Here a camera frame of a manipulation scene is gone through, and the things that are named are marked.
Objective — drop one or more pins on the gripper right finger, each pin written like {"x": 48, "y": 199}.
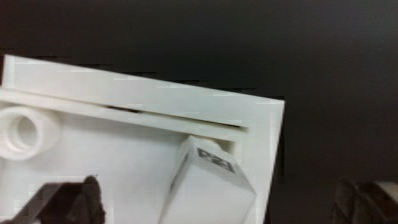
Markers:
{"x": 365, "y": 203}

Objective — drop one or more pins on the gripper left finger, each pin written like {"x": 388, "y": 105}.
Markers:
{"x": 64, "y": 204}

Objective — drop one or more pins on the white leg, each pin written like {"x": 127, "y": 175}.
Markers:
{"x": 212, "y": 195}

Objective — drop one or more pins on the white square table top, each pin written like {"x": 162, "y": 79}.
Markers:
{"x": 61, "y": 146}

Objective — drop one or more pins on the white right obstacle block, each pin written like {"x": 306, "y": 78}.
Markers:
{"x": 233, "y": 118}

